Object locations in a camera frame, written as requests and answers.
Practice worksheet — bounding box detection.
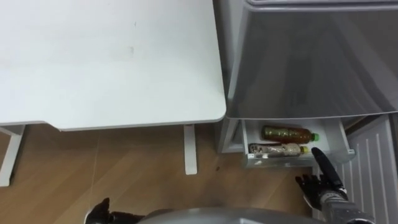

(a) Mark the open white fridge drawer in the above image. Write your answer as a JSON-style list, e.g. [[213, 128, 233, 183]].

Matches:
[[241, 118, 356, 169]]

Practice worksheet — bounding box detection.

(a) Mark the open grey fridge door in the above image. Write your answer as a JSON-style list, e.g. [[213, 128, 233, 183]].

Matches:
[[312, 113, 398, 224]]

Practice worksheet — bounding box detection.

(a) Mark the white desk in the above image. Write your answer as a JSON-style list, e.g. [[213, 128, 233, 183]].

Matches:
[[0, 0, 227, 187]]

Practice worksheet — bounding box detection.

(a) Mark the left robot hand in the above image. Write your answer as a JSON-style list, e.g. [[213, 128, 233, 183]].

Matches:
[[85, 197, 116, 224]]

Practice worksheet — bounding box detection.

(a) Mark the robot body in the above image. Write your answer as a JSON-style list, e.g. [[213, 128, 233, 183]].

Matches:
[[109, 207, 327, 224]]

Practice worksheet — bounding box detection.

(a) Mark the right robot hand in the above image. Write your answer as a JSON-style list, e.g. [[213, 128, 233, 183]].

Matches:
[[294, 147, 348, 211]]

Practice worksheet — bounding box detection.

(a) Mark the pale drink bottle yellow cap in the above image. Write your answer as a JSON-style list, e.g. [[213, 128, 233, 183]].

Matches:
[[248, 142, 310, 158]]

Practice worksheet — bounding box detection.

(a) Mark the grey fridge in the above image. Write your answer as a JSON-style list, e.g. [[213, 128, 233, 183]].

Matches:
[[213, 0, 398, 154]]

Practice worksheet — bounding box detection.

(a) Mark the brown tea bottle green cap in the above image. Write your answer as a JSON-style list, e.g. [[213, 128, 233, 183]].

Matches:
[[261, 124, 320, 145]]

